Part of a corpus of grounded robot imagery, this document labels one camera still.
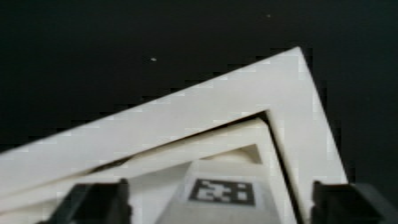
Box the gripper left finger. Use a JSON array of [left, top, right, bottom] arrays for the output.
[[36, 179, 133, 224]]

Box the white L-shaped obstacle fence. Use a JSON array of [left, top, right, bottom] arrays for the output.
[[0, 46, 352, 224]]

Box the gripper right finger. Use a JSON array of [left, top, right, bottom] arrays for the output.
[[311, 181, 398, 224]]

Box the white table leg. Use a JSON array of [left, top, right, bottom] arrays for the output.
[[156, 159, 299, 224]]

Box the white square tabletop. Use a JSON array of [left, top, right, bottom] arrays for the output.
[[0, 119, 286, 224]]

